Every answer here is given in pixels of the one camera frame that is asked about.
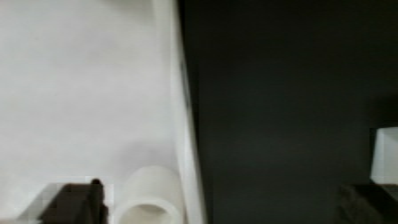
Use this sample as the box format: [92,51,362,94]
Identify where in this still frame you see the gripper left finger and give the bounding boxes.
[39,179,108,224]

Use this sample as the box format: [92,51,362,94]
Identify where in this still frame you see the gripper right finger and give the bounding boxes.
[335,184,398,224]

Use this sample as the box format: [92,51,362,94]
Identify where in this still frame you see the white table leg with tag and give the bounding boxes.
[369,127,398,184]

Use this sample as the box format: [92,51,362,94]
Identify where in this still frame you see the white square tabletop part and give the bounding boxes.
[0,0,207,224]

